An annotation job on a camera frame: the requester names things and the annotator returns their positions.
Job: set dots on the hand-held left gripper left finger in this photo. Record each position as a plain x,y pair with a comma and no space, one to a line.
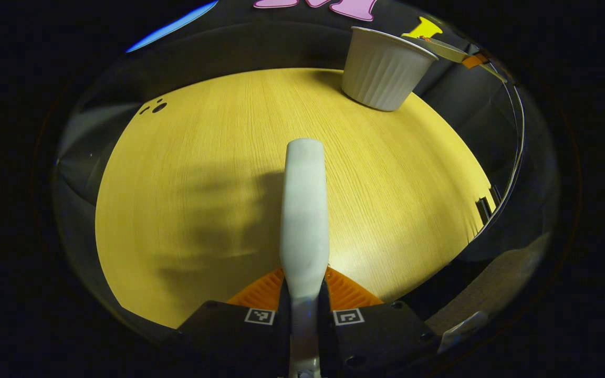
229,336

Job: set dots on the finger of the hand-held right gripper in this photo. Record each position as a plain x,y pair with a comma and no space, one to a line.
475,61

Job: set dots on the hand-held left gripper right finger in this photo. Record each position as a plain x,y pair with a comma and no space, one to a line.
381,336

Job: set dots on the white dustpan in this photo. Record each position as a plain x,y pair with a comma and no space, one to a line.
447,50

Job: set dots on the white ribbed garbage bin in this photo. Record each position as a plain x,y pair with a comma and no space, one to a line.
381,73

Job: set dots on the small white broom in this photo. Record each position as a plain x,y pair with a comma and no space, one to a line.
305,210

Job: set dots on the wooden desktop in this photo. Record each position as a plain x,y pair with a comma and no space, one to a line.
202,199

